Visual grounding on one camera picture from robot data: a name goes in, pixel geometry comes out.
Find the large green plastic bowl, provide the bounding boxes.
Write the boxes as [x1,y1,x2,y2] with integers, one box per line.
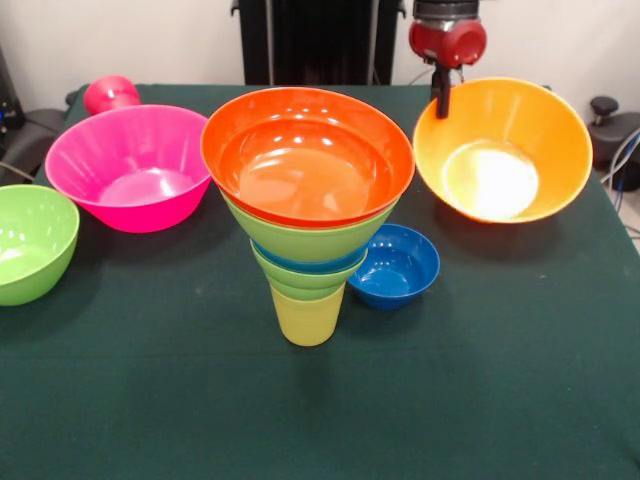
[218,189,400,263]
[0,184,81,308]

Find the large pink plastic bowl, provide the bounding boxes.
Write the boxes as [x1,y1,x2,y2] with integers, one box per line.
[44,103,214,234]

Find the black computer tower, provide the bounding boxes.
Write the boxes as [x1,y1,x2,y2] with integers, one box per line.
[0,44,25,132]

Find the light blue plastic bowl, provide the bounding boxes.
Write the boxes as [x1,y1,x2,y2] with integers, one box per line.
[252,239,369,275]

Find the red-orange plastic bowl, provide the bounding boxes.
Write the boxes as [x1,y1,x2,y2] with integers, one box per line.
[200,86,417,229]

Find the dark green tablecloth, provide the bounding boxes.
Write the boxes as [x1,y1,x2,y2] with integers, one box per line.
[0,82,640,480]

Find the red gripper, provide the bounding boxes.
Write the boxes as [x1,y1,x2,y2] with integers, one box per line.
[408,18,489,120]

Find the grey cable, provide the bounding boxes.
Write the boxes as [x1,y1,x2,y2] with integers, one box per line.
[0,160,35,182]

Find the red plastic cup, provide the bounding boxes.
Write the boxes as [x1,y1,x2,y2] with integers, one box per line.
[82,74,143,117]

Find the dark blue plastic bowl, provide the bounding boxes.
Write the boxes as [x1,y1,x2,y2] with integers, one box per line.
[347,223,442,310]

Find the large orange plastic bowl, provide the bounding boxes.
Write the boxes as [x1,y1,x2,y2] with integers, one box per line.
[412,77,594,224]

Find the small green plastic bowl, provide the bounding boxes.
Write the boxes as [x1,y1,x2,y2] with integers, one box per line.
[249,242,369,302]

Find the light blue cable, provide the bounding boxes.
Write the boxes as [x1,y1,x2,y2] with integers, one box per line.
[599,127,640,214]

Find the yellow plastic cup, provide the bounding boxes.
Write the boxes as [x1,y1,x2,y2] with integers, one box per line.
[269,282,347,347]

